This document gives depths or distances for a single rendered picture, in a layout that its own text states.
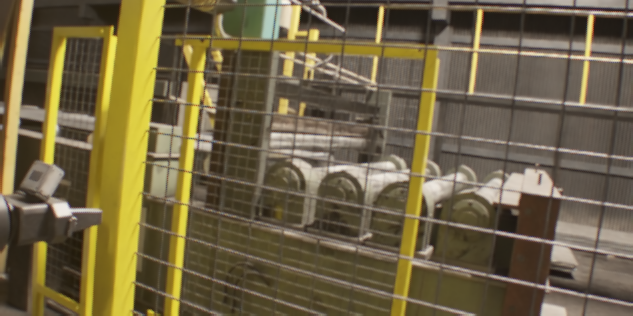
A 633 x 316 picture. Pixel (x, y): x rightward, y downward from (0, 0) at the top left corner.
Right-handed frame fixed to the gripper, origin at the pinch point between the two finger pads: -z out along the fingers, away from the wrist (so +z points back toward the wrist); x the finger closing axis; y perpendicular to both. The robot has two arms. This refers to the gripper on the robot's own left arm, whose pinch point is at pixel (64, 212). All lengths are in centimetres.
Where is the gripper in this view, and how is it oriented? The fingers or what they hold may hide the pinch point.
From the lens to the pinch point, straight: 75.1
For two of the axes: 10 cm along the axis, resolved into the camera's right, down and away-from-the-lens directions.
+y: 1.2, -9.9, -0.3
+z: -4.3, -0.2, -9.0
